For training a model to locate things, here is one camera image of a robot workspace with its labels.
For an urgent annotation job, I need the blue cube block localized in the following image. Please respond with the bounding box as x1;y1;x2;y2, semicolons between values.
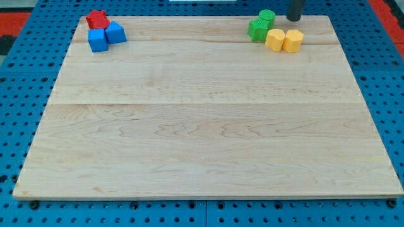
105;21;127;44
87;28;109;52

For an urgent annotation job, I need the blue cube block left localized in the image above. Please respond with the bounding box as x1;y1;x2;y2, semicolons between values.
87;28;109;52

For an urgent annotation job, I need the red star block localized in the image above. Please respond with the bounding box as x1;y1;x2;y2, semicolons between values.
85;10;110;30

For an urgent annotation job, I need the wooden board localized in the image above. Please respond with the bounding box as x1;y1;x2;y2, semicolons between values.
13;16;403;201

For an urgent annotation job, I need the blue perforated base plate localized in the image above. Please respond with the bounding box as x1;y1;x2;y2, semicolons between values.
1;0;403;226

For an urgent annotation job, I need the green cylinder block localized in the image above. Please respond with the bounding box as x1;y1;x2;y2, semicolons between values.
258;9;276;30

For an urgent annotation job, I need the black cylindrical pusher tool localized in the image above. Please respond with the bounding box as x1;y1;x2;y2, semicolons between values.
287;0;306;22

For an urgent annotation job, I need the yellow heart block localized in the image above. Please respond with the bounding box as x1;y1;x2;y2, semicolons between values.
264;29;285;52

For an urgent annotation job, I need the green star block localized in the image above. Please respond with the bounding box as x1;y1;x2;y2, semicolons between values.
247;18;274;42

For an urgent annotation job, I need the yellow hexagon block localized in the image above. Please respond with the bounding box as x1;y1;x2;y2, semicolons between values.
282;30;304;53

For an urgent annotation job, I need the blue cube block right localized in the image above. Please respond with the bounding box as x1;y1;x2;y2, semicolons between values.
105;21;127;44

